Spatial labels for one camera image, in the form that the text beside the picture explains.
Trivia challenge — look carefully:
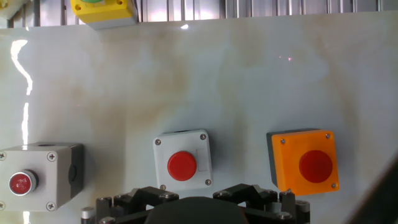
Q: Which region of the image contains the grey box small red button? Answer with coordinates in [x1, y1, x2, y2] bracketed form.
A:
[0, 142, 85, 212]

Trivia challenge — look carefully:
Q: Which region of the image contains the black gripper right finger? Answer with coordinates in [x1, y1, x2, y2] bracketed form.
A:
[213, 183, 312, 224]

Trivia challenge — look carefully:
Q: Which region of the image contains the crumpled yellow white wrapper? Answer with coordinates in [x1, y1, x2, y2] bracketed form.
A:
[0, 0, 32, 20]

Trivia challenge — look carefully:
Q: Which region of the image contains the yellow box green mushroom button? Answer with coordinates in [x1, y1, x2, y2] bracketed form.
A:
[70, 0, 138, 31]

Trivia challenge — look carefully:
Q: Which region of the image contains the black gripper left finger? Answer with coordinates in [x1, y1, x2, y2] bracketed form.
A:
[81, 185, 180, 224]

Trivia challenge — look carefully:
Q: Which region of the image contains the grey box red mushroom button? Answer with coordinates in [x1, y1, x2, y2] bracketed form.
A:
[152, 129, 214, 191]

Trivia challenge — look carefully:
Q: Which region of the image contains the orange box red mushroom button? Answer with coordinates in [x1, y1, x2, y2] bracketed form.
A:
[266, 128, 340, 197]

